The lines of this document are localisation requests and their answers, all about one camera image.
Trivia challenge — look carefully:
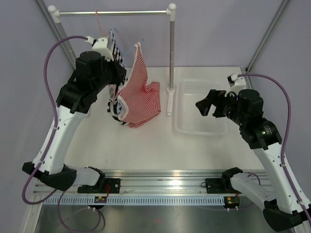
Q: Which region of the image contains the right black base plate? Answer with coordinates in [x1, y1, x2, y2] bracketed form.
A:
[200, 178, 225, 194]

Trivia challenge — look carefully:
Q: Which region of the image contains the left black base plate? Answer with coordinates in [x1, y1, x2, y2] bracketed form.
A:
[77, 178, 121, 194]

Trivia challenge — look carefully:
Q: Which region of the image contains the white plastic basket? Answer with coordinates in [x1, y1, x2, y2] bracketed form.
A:
[174, 79, 227, 136]

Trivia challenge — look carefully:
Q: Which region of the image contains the red white striped tank top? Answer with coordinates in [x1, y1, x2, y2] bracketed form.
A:
[118, 43, 161, 128]

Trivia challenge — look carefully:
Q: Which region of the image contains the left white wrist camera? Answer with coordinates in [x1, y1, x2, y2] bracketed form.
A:
[86, 36, 114, 61]

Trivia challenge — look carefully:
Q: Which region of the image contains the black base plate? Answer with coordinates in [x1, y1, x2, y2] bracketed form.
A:
[77, 178, 121, 194]
[200, 178, 225, 194]

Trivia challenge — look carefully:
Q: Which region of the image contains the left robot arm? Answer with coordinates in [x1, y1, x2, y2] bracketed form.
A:
[22, 51, 126, 193]

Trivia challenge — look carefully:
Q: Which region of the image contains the blue hanger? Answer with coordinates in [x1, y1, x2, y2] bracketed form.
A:
[110, 27, 146, 115]

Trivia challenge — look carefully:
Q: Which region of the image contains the pink hanger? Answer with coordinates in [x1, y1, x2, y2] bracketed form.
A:
[95, 9, 109, 36]

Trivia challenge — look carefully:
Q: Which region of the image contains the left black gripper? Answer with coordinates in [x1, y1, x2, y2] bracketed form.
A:
[92, 53, 127, 94]

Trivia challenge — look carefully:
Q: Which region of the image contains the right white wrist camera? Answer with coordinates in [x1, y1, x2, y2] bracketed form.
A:
[225, 74, 246, 97]

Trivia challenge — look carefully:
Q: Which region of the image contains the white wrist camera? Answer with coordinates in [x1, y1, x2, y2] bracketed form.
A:
[86, 36, 114, 61]
[225, 74, 246, 97]

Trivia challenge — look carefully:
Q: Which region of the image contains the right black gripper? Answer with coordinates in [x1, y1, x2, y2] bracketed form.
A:
[196, 89, 247, 127]

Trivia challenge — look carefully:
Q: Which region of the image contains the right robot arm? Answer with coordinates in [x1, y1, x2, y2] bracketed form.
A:
[195, 89, 311, 233]

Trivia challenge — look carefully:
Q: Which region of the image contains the aluminium mounting rail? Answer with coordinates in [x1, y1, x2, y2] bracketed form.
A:
[34, 169, 280, 196]

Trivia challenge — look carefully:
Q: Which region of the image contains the white slotted cable duct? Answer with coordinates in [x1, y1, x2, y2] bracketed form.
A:
[45, 195, 225, 206]

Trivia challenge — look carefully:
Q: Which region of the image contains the silver white clothes rack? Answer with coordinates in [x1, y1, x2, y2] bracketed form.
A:
[45, 0, 176, 116]

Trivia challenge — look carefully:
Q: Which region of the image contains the black white striped tank top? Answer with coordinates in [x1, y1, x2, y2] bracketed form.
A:
[107, 29, 129, 126]

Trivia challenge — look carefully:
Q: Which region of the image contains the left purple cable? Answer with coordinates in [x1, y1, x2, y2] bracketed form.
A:
[21, 35, 107, 230]

